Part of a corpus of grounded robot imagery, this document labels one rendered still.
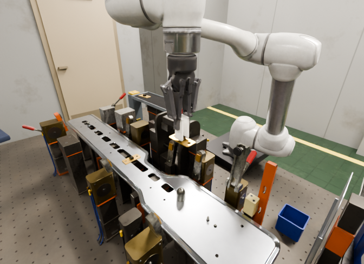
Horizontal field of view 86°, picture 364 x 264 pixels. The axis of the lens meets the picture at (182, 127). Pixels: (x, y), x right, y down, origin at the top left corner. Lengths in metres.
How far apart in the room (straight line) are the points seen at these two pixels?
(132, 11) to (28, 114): 3.40
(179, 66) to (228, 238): 0.51
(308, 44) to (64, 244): 1.30
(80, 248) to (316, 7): 3.72
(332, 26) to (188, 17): 3.25
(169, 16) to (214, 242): 0.60
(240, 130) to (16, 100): 3.25
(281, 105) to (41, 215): 1.33
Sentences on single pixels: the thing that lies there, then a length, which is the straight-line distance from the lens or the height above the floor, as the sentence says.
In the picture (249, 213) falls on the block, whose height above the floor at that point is 1.02.
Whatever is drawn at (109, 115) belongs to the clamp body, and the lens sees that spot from 1.48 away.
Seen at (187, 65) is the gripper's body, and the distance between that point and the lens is 0.48.
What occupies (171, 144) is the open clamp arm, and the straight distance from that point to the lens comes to 0.88.
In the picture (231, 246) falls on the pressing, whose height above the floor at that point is 1.00.
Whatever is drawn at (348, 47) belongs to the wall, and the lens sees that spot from 3.58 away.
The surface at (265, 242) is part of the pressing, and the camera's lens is 0.70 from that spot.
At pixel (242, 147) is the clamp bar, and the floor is 1.21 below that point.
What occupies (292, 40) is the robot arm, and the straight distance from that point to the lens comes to 0.92.
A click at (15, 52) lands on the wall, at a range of 3.66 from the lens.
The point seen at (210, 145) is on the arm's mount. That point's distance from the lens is 1.52.
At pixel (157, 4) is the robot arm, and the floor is 1.60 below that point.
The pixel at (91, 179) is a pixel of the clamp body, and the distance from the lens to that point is 0.84.
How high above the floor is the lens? 1.55
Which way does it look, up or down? 26 degrees down
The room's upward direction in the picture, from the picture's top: straight up
